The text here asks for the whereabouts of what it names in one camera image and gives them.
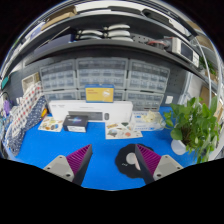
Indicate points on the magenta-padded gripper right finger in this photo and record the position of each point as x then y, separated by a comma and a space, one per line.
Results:
165, 166

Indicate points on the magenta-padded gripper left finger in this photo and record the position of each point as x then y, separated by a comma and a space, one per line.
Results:
61, 166

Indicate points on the black scalloped mouse pad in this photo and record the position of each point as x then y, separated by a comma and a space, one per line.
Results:
121, 166

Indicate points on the food print sticker sheet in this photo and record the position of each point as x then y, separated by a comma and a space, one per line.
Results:
50, 124
123, 131

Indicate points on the small dark box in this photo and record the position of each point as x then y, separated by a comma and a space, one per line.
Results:
75, 123

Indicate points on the white blue tissue pack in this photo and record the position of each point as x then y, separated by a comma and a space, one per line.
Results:
148, 121

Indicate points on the green potted plant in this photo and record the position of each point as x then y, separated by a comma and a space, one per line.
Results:
193, 126

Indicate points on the navy polka dot cloth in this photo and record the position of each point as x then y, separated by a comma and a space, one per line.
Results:
18, 140

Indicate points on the small yellow object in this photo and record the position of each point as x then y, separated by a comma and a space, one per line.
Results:
44, 112

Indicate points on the red blue checkered cloth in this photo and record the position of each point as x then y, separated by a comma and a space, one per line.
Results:
26, 106

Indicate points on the long white keyboard box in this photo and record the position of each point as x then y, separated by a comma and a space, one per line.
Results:
116, 108

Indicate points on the purple cloth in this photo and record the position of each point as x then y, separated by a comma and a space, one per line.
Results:
6, 107

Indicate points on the yellow blue box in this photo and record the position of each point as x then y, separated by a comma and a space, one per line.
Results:
99, 93

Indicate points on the white woven basket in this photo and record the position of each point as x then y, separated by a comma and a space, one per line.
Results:
30, 81

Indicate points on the white wall socket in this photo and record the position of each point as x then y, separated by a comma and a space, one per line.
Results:
169, 100

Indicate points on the dark wall shelf unit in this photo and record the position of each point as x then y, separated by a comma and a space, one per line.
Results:
110, 46

